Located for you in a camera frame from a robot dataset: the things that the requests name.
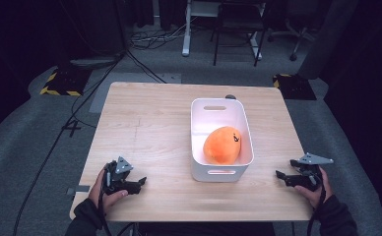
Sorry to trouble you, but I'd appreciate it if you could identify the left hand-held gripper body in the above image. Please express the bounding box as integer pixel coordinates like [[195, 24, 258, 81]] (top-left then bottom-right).
[[101, 155, 143, 197]]

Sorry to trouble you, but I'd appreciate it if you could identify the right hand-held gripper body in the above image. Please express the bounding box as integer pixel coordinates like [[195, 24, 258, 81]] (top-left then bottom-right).
[[286, 152, 335, 193]]

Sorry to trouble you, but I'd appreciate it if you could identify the orange mango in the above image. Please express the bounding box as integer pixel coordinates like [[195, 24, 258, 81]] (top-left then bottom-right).
[[202, 126, 243, 166]]

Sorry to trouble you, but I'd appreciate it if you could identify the white plastic basket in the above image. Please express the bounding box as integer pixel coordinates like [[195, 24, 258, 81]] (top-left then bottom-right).
[[190, 97, 255, 183]]

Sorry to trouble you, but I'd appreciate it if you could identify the person's right hand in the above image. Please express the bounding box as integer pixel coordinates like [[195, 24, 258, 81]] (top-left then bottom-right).
[[293, 166, 333, 209]]

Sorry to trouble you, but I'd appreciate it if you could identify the person's left hand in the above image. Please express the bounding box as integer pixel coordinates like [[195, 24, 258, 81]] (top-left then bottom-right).
[[88, 168, 130, 214]]

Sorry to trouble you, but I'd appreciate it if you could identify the grey tape strip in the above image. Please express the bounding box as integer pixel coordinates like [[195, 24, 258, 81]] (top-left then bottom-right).
[[66, 185, 91, 197]]

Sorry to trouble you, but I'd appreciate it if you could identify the office swivel chair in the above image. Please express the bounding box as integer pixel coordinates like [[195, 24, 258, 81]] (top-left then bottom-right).
[[267, 0, 321, 62]]

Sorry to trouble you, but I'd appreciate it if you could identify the black metal chair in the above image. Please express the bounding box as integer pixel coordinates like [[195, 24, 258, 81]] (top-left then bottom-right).
[[211, 0, 268, 68]]

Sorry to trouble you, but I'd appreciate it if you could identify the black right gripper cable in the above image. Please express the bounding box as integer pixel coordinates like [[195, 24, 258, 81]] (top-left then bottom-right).
[[305, 170, 328, 236]]

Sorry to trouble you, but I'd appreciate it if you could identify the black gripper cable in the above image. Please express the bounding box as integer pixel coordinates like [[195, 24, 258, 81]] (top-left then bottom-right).
[[305, 170, 328, 236], [97, 163, 114, 236]]

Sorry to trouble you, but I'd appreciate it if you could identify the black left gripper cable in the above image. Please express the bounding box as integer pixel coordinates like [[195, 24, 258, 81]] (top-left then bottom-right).
[[97, 163, 114, 236]]

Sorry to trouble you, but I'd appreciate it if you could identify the black yellow striped base plate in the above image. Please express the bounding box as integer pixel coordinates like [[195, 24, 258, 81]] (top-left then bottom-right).
[[39, 67, 93, 97], [272, 73, 317, 101]]

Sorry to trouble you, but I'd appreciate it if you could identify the long black floor cable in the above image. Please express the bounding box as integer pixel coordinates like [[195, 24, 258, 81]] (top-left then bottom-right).
[[12, 52, 128, 236]]

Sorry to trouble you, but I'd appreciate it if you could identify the bundle of floor cables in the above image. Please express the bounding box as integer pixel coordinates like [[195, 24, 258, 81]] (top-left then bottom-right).
[[128, 18, 197, 51]]

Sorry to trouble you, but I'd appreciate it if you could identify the white desk frame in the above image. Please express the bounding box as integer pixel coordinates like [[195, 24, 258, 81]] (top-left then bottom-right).
[[181, 0, 263, 61]]

